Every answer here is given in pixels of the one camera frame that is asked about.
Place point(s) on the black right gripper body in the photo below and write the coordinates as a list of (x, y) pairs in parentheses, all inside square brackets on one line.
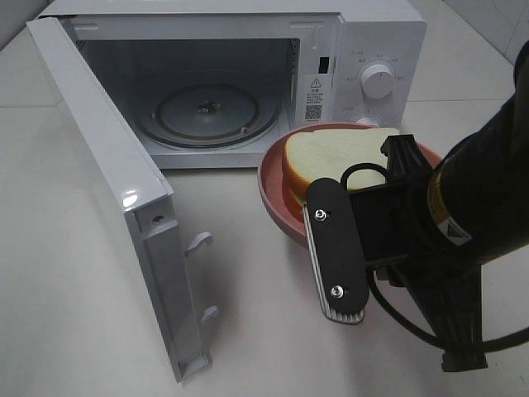
[(391, 229)]

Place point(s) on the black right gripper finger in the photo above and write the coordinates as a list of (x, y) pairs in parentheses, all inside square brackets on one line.
[(405, 160), (338, 262)]

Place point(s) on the sandwich with white bread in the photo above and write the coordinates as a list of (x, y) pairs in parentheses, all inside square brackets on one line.
[(327, 153)]

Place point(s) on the pink plate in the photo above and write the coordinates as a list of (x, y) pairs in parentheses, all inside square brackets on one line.
[(270, 180)]

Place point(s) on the white microwave door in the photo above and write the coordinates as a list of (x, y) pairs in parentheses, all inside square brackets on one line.
[(135, 198)]

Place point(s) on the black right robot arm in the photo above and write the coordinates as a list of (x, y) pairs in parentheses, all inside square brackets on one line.
[(478, 195)]

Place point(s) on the lower white timer knob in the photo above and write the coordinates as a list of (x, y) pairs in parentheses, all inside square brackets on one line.
[(368, 121)]

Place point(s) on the upper white power knob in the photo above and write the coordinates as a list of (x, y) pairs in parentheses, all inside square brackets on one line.
[(377, 80)]

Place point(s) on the white warning label sticker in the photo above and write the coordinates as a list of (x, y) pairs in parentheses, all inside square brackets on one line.
[(317, 94)]

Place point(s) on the white microwave oven body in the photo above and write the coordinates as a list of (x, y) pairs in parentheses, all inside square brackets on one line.
[(127, 43)]

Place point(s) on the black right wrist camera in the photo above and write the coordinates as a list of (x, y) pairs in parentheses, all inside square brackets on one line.
[(458, 322)]

